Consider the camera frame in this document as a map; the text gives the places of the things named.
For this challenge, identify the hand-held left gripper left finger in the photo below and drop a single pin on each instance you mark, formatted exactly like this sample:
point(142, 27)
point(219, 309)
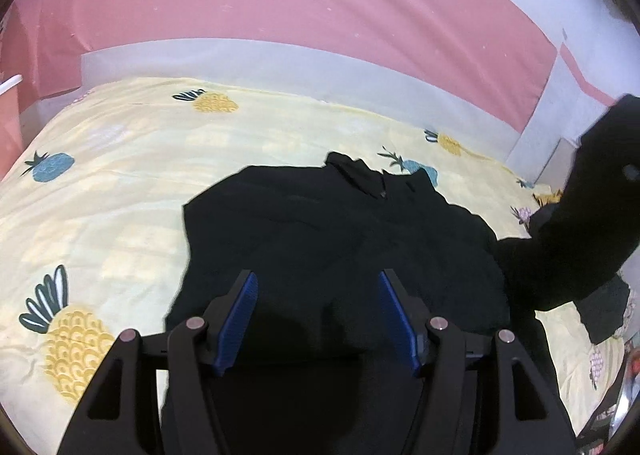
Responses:
point(239, 320)

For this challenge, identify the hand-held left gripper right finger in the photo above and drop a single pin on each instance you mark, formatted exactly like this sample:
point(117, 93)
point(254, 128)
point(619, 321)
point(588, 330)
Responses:
point(397, 320)

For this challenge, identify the black jacket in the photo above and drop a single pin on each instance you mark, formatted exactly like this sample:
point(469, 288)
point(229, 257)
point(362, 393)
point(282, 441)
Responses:
point(320, 235)

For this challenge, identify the yellow pineapple print bedsheet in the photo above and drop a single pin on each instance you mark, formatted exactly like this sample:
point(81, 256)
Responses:
point(120, 195)

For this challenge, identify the dark green cloth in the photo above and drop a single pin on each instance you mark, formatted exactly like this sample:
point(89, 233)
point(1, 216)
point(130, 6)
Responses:
point(605, 310)

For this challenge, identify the white bedside cabinet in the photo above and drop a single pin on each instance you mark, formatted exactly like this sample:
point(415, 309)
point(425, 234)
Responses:
point(555, 162)

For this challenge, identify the white rod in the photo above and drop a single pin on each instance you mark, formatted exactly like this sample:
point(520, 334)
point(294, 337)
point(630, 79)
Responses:
point(10, 85)

